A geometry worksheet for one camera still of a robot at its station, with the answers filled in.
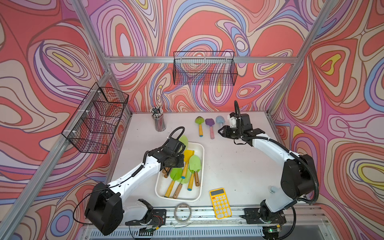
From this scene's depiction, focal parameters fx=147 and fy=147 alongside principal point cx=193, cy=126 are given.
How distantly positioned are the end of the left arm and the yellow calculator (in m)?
0.26

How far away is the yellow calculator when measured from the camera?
2.46 feet

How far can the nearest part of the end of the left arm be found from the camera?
58 cm
